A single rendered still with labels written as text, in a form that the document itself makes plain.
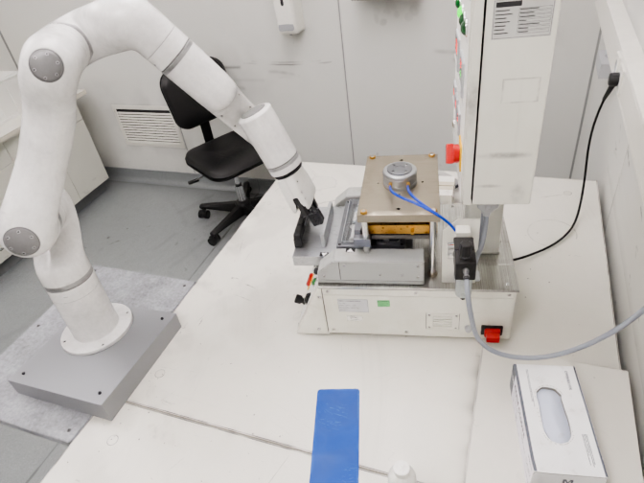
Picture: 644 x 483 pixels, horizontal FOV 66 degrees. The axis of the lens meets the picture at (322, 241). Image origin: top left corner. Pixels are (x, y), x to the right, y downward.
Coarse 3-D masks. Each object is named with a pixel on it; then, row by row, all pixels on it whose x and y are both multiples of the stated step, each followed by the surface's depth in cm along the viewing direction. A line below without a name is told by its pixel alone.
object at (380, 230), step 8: (368, 224) 114; (376, 224) 114; (384, 224) 113; (392, 224) 113; (400, 224) 113; (408, 224) 112; (416, 224) 112; (424, 224) 111; (376, 232) 115; (384, 232) 114; (392, 232) 114; (400, 232) 114; (408, 232) 113; (416, 232) 113; (424, 232) 113
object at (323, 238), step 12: (324, 216) 135; (336, 216) 134; (312, 228) 131; (324, 228) 123; (336, 228) 130; (312, 240) 127; (324, 240) 122; (336, 240) 126; (408, 240) 122; (300, 252) 123; (312, 252) 123; (300, 264) 124; (312, 264) 123
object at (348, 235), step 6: (354, 204) 131; (348, 210) 129; (354, 210) 129; (348, 216) 127; (354, 216) 127; (348, 222) 125; (354, 222) 125; (348, 228) 123; (354, 228) 123; (348, 234) 121; (354, 234) 121; (342, 240) 120; (348, 240) 119
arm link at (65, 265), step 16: (64, 192) 121; (64, 208) 118; (64, 224) 121; (64, 240) 121; (80, 240) 123; (48, 256) 119; (64, 256) 119; (80, 256) 121; (48, 272) 117; (64, 272) 118; (80, 272) 121; (48, 288) 120; (64, 288) 120
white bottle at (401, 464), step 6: (396, 462) 86; (402, 462) 86; (396, 468) 85; (402, 468) 85; (408, 468) 85; (390, 474) 86; (396, 474) 85; (402, 474) 84; (408, 474) 85; (414, 474) 86; (390, 480) 86; (396, 480) 85; (402, 480) 85; (408, 480) 85; (414, 480) 86
